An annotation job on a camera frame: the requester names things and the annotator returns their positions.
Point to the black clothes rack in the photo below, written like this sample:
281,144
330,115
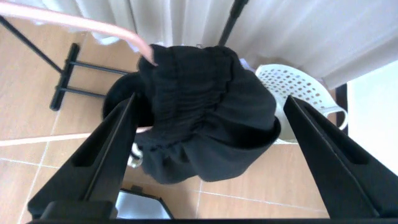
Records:
64,77

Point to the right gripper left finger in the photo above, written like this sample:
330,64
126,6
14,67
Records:
93,180

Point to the pink clothes hanger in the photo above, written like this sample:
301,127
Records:
93,25

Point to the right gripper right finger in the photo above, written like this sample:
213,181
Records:
351,186

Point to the white laundry basket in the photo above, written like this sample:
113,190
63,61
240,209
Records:
295,84

